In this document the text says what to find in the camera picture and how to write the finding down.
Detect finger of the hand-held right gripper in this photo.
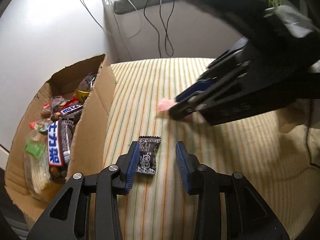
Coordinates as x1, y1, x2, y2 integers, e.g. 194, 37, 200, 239
176, 37, 251, 104
169, 64, 251, 121

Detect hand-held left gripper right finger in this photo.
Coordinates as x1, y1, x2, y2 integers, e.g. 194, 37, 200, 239
175, 141, 290, 240

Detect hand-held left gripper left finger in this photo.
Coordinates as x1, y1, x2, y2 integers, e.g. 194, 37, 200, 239
26, 141, 140, 240

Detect small black snack packet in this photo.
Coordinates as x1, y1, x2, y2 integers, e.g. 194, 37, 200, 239
135, 135, 162, 175

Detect pink snack packet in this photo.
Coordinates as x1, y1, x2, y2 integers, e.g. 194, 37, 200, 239
157, 97, 177, 112

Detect cardboard box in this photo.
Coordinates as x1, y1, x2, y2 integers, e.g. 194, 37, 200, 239
5, 54, 117, 220

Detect brown chocolate bar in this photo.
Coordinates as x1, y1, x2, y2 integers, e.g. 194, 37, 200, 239
60, 102, 85, 117
47, 119, 75, 167

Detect yellow snack packet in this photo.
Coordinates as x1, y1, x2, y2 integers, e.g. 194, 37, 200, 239
75, 89, 90, 102

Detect dark red-ended candy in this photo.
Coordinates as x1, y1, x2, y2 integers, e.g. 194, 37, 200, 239
80, 72, 98, 92
44, 96, 68, 120

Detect clear cracker bag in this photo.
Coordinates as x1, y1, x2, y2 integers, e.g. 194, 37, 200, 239
24, 130, 68, 195

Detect green wrapped candy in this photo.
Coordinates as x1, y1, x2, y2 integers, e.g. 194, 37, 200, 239
24, 139, 47, 159

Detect colourful wrapped candy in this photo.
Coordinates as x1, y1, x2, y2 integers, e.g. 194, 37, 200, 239
29, 119, 54, 132

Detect grey window sill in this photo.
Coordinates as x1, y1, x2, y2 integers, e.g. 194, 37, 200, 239
114, 0, 180, 15

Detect black hanging cable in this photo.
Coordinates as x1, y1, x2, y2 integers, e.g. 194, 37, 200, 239
144, 0, 175, 57

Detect white hanging cable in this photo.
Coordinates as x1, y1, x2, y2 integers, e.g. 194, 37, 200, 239
109, 0, 143, 38

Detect thin wall cable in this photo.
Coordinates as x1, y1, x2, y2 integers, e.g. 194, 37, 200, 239
69, 0, 107, 34

